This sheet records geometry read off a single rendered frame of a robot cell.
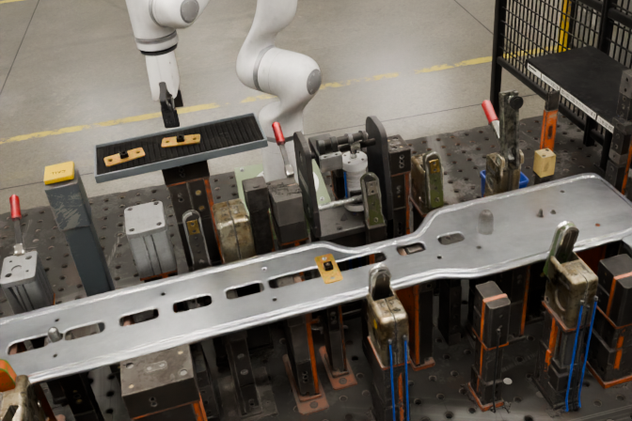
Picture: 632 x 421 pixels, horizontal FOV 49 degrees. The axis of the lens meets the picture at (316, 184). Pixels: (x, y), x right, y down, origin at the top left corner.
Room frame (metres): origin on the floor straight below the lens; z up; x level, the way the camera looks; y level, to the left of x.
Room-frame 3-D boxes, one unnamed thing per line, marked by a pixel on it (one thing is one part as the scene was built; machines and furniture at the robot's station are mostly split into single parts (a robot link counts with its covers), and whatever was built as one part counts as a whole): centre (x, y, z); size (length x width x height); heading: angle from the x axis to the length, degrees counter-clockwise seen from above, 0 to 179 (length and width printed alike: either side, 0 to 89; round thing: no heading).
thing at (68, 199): (1.28, 0.54, 0.92); 0.08 x 0.08 x 0.44; 12
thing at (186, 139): (1.35, 0.29, 1.17); 0.08 x 0.04 x 0.01; 91
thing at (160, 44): (1.35, 0.29, 1.40); 0.09 x 0.08 x 0.03; 1
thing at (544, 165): (1.29, -0.51, 0.88); 0.04 x 0.04 x 0.36; 12
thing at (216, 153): (1.34, 0.29, 1.16); 0.37 x 0.14 x 0.02; 102
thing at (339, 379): (1.07, 0.00, 0.84); 0.13 x 0.05 x 0.29; 12
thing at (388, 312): (0.90, -0.10, 0.87); 0.12 x 0.09 x 0.35; 12
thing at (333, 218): (1.28, -0.06, 0.94); 0.18 x 0.13 x 0.49; 102
